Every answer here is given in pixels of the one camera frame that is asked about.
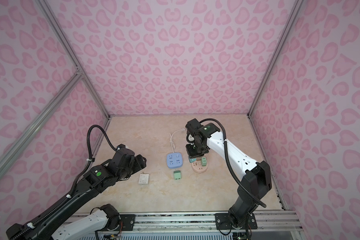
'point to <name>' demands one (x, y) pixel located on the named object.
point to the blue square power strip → (174, 160)
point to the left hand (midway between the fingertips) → (145, 162)
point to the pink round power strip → (197, 167)
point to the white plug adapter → (144, 178)
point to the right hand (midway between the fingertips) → (189, 154)
